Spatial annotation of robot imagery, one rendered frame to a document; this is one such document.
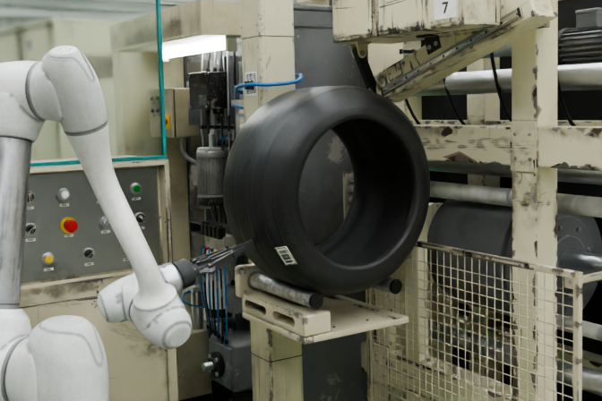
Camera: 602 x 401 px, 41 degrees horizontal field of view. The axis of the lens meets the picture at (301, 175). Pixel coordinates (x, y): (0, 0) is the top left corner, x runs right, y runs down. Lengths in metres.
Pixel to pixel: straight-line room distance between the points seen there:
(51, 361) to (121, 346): 1.05
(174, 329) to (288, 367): 0.86
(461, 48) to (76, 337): 1.33
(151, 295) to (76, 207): 0.84
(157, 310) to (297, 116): 0.64
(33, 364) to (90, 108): 0.55
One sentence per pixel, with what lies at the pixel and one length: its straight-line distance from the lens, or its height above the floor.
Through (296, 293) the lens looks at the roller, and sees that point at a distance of 2.30.
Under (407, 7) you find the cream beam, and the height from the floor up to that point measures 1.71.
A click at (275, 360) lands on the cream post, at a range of 2.66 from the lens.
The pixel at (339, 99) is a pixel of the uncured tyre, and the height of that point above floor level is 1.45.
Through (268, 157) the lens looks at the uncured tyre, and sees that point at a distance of 2.13.
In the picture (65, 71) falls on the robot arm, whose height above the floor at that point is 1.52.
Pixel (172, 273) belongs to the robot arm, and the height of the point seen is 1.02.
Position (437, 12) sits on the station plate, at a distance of 2.27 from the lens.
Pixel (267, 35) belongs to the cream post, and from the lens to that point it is 2.55.
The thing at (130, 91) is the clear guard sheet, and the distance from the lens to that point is 2.72.
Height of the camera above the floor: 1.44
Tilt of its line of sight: 5 degrees down
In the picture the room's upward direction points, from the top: 1 degrees counter-clockwise
